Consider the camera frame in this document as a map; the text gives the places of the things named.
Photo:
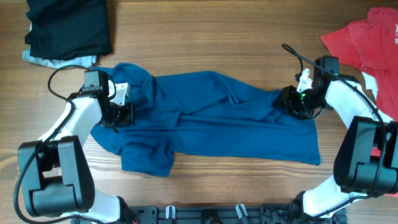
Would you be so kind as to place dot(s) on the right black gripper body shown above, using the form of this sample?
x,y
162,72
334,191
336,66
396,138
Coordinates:
x,y
301,104

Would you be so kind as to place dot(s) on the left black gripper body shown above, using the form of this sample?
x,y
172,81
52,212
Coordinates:
x,y
120,114

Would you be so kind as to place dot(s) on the blue polo shirt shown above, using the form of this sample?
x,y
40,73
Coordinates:
x,y
202,114

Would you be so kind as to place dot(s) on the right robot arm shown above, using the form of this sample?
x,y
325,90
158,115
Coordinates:
x,y
366,164

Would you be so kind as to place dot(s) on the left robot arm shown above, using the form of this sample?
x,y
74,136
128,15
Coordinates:
x,y
55,180

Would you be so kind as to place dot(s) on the light grey folded garment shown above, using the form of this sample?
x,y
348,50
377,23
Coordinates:
x,y
86,61

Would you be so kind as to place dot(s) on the red t-shirt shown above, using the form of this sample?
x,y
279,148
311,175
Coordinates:
x,y
370,45

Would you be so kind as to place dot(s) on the black folded garment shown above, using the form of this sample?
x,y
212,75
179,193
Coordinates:
x,y
67,29

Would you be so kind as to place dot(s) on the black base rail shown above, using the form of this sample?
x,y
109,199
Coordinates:
x,y
264,214

